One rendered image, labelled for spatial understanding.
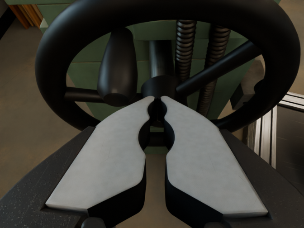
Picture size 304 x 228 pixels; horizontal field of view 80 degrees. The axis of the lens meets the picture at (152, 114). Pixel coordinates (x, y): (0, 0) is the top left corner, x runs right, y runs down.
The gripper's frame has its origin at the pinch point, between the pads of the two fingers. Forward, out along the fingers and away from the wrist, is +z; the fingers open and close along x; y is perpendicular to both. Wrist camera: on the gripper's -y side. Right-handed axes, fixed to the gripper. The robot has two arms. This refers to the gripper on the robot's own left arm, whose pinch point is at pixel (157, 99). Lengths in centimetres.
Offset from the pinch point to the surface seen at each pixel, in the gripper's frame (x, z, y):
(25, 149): -76, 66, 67
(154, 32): -0.7, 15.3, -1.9
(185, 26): 3.0, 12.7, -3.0
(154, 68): -0.5, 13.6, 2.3
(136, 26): -2.9, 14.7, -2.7
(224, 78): 16.9, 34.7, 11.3
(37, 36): -103, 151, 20
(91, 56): -14.7, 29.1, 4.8
